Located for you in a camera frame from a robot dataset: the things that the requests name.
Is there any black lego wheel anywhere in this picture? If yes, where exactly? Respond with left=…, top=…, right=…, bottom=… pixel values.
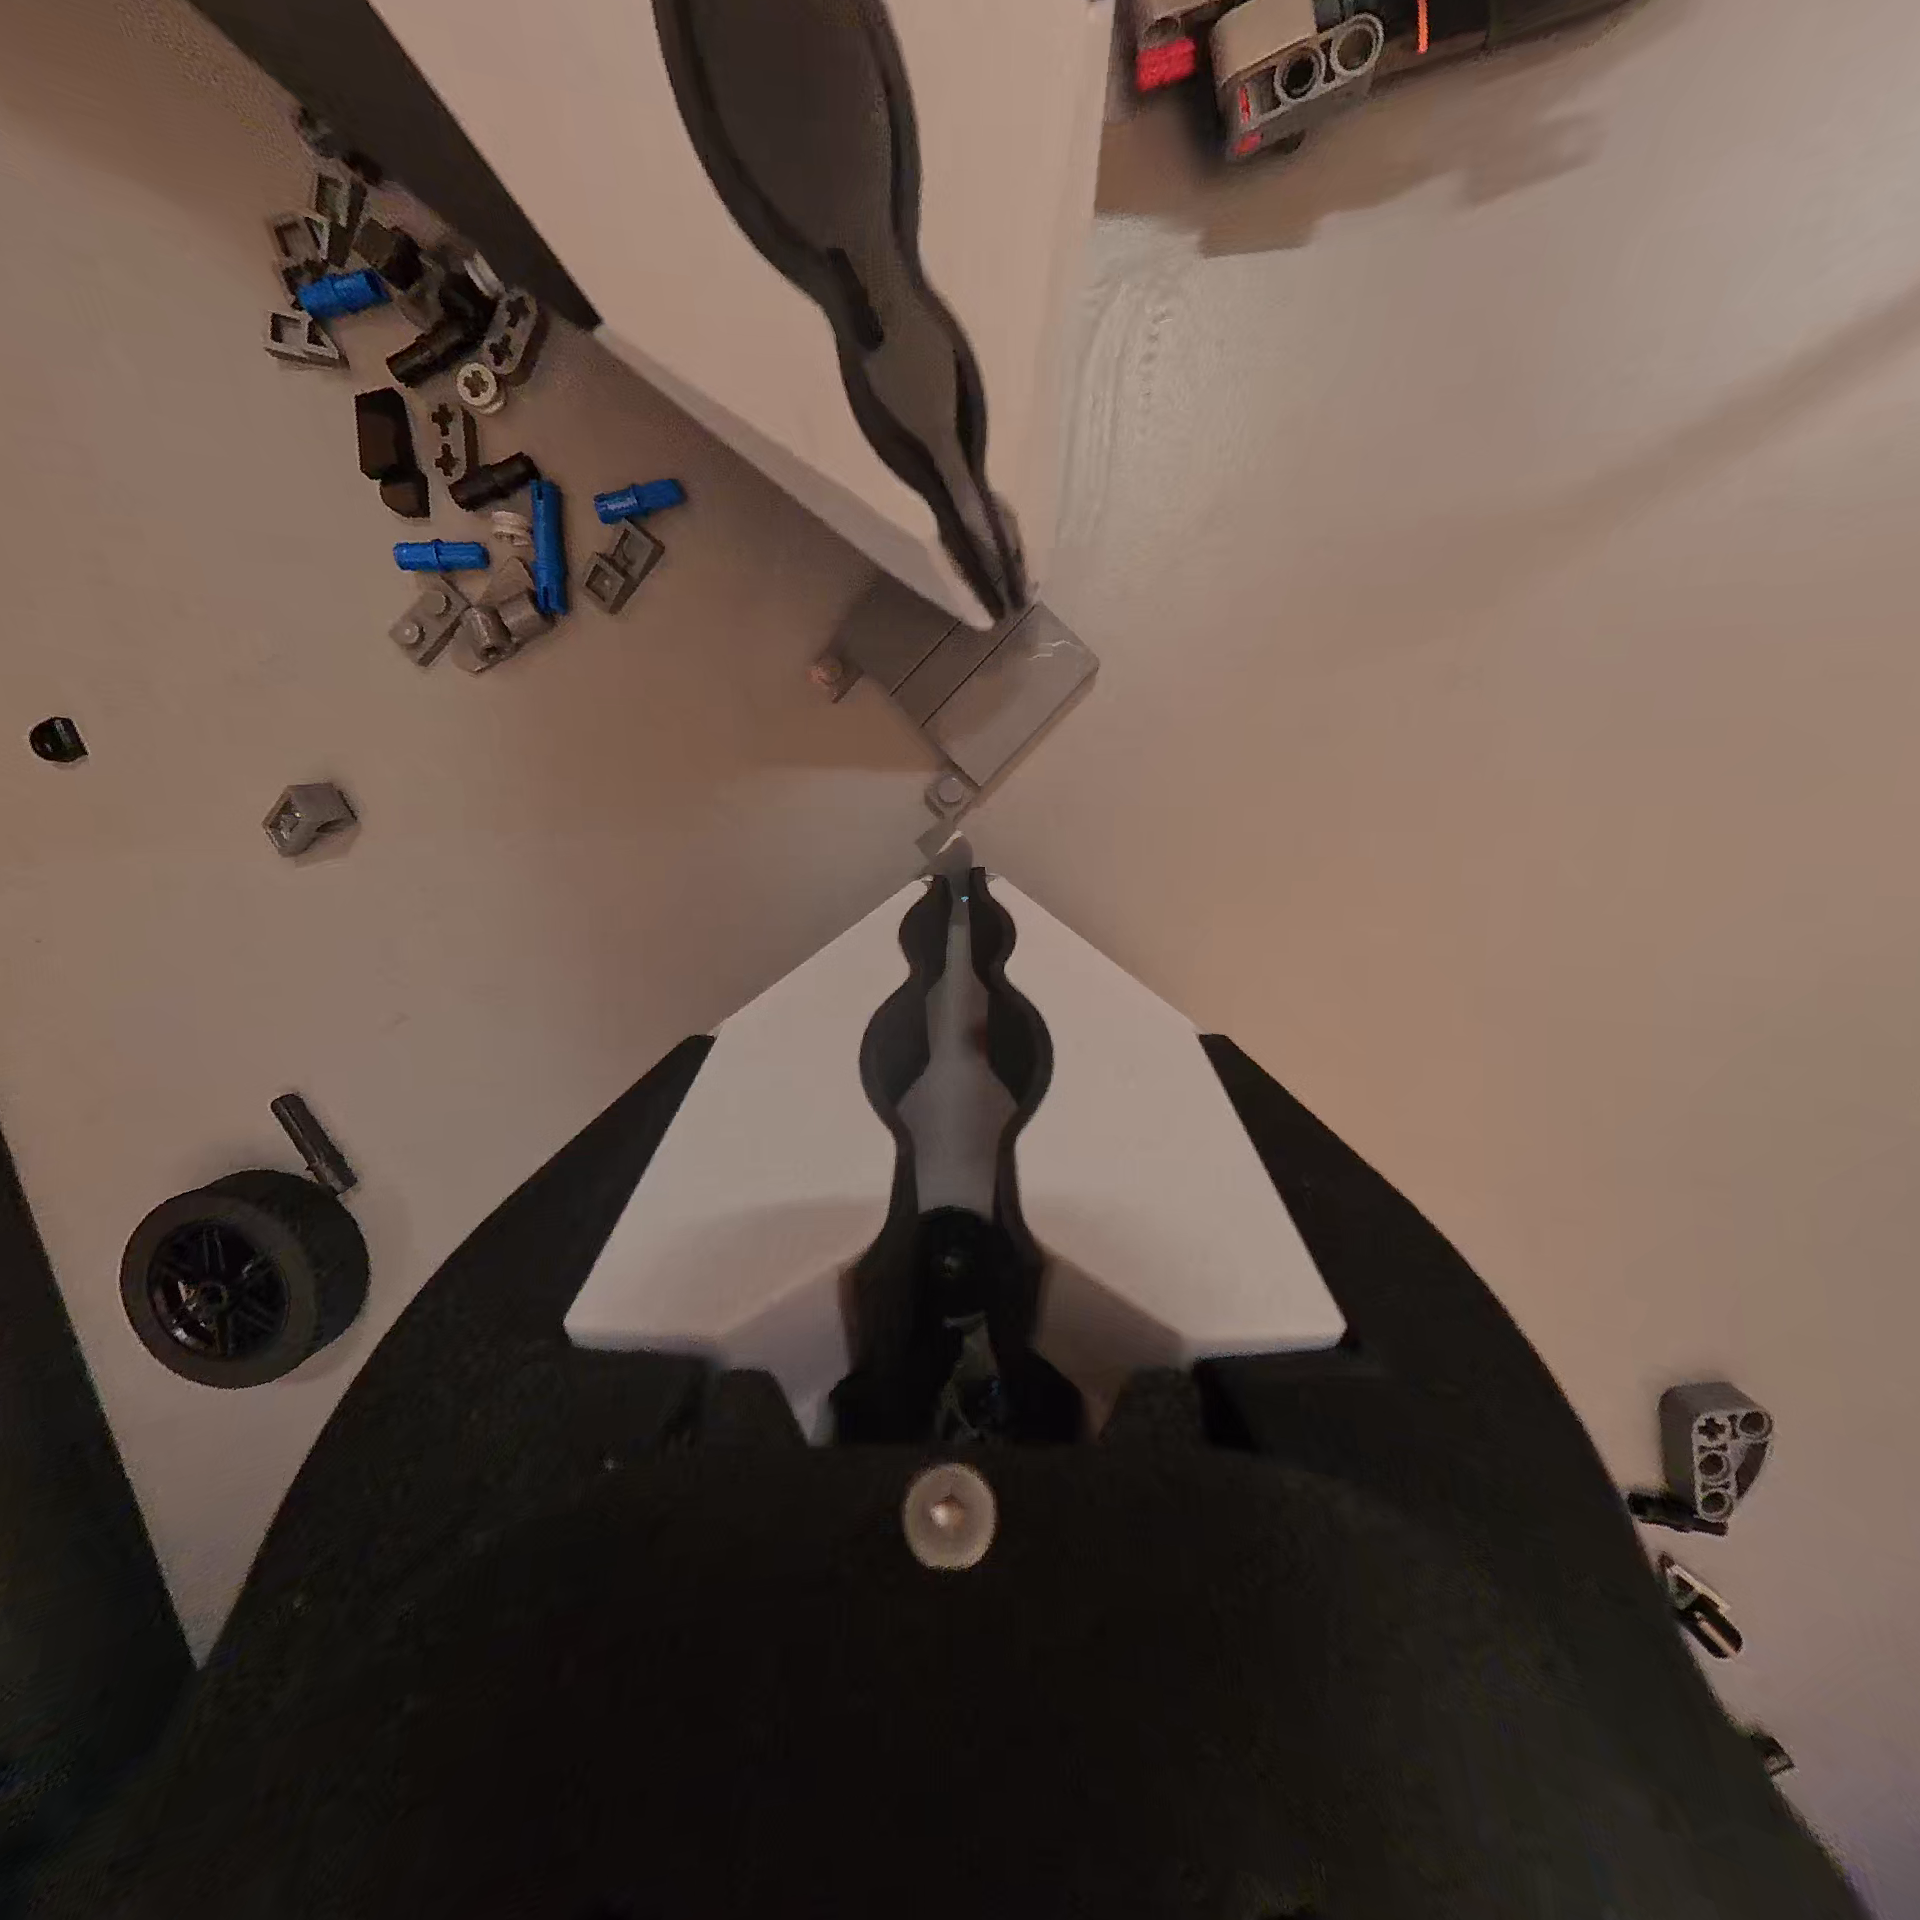
left=118, top=1168, right=371, bottom=1388

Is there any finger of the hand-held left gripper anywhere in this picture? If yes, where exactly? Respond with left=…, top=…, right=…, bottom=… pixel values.
left=368, top=0, right=1014, bottom=628
left=778, top=0, right=1119, bottom=611

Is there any grey bent technic beam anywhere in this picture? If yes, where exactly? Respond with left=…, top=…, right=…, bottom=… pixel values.
left=1658, top=1379, right=1778, bottom=1527

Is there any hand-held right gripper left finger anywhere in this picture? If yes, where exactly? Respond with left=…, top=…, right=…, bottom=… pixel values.
left=566, top=880, right=957, bottom=1450

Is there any dark grey lego axle pin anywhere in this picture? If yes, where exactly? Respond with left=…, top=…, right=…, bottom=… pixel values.
left=273, top=1093, right=362, bottom=1199

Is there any grey lego tile assembly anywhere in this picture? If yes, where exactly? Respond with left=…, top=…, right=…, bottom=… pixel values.
left=807, top=598, right=1102, bottom=793

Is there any small grey lego piece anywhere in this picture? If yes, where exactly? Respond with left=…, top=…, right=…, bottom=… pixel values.
left=1658, top=1552, right=1745, bottom=1659

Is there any grey lego slope brick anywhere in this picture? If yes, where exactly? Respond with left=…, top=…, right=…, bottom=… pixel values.
left=263, top=780, right=362, bottom=858

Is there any pile of small lego pieces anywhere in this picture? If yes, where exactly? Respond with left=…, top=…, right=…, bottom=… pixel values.
left=263, top=107, right=692, bottom=675

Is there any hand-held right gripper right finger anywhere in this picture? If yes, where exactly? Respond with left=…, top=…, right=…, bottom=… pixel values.
left=967, top=876, right=1347, bottom=1450

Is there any grey lego car model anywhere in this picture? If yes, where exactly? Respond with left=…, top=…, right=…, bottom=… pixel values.
left=1128, top=0, right=1644, bottom=167

